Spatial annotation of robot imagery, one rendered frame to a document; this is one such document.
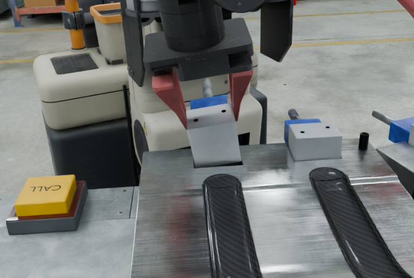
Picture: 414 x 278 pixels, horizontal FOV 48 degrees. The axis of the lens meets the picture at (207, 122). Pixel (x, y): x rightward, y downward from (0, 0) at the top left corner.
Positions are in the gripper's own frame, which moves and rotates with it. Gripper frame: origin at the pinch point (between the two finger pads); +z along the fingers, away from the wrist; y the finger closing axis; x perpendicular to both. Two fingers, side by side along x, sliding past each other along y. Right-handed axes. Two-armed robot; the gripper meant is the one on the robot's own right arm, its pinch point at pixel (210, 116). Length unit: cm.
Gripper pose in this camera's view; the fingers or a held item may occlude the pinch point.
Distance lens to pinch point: 50.1
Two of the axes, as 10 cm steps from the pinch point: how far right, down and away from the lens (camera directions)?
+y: 9.8, -1.7, -0.2
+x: -0.8, -5.6, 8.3
